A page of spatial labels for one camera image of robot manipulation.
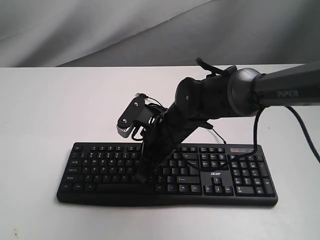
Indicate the black acer keyboard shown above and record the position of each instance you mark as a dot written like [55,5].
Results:
[103,174]

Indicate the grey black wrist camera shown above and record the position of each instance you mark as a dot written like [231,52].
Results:
[137,114]

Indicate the grey backdrop cloth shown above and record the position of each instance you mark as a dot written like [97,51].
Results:
[131,33]

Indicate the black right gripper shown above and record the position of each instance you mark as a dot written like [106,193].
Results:
[169,129]

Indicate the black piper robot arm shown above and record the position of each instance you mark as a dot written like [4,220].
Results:
[227,93]

